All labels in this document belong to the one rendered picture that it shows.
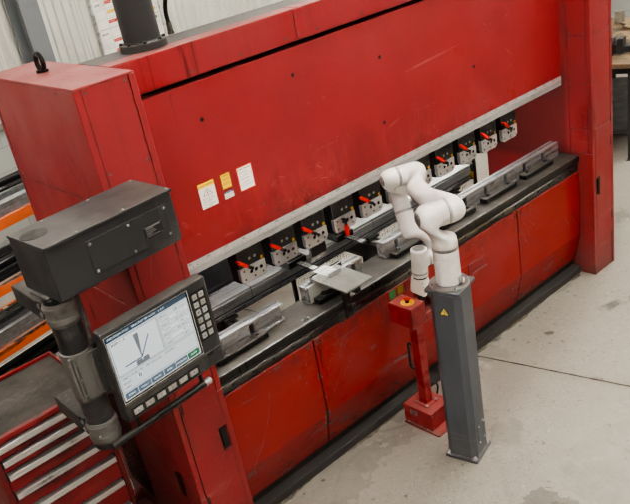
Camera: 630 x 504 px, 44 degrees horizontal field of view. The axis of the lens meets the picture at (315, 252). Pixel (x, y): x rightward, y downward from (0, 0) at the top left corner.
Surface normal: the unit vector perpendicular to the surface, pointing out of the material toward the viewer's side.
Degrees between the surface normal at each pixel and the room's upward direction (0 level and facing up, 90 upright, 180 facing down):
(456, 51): 90
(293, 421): 90
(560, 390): 0
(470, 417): 90
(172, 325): 90
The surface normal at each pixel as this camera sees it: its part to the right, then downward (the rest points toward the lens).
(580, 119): -0.73, 0.40
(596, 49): 0.66, 0.22
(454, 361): -0.55, 0.45
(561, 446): -0.18, -0.89
